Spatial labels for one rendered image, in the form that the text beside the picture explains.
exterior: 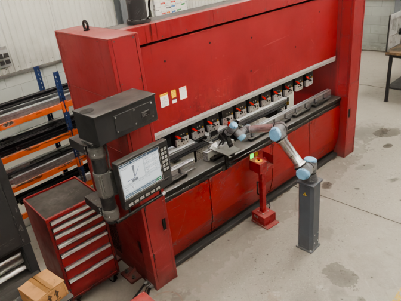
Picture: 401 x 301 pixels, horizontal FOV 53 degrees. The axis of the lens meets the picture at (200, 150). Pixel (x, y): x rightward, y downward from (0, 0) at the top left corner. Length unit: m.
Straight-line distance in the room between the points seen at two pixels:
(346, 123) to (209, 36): 2.66
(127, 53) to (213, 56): 1.07
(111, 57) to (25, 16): 4.48
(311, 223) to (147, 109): 2.05
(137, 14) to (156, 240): 1.89
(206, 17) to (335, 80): 2.46
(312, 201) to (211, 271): 1.17
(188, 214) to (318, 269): 1.32
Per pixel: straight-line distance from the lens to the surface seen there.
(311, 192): 3.85
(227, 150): 3.96
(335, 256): 4.26
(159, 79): 3.43
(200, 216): 4.08
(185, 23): 3.53
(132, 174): 2.77
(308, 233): 4.13
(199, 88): 3.74
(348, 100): 5.61
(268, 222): 4.58
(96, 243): 3.80
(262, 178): 4.32
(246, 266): 4.11
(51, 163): 4.92
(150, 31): 3.32
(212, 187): 4.05
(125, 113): 2.64
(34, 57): 7.39
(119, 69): 2.96
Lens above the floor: 2.79
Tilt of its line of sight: 27 degrees down
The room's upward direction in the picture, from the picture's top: 6 degrees counter-clockwise
